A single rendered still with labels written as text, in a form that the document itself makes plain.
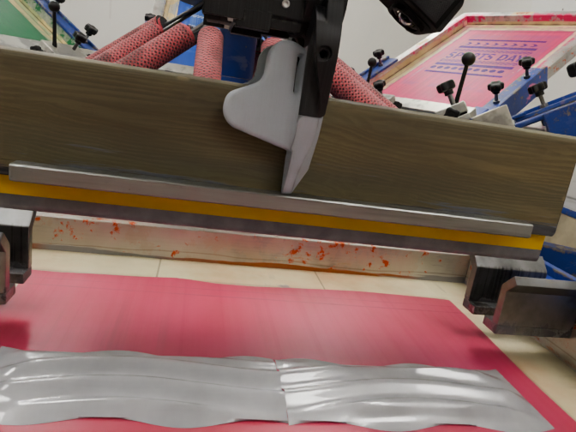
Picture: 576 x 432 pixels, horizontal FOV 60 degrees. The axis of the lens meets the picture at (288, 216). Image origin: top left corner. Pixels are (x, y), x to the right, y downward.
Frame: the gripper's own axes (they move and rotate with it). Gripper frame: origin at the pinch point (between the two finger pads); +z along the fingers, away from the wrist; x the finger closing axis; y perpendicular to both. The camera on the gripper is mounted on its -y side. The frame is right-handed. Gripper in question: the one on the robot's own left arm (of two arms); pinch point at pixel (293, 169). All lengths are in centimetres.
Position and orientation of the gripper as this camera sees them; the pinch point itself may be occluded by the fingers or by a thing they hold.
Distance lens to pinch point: 34.6
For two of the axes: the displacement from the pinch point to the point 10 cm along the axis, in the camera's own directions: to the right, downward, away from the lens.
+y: -9.8, -1.0, -2.0
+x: 1.6, 2.7, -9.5
